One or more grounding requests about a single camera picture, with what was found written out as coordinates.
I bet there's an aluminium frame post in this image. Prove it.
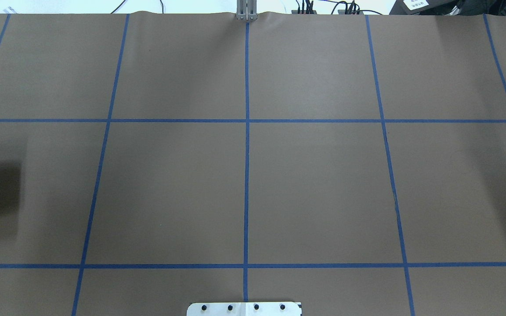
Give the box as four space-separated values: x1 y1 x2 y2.
235 0 258 22

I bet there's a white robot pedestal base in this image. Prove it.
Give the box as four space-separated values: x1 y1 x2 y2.
186 302 303 316

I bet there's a black USB hub with cables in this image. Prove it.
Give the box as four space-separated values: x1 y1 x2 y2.
291 0 317 15

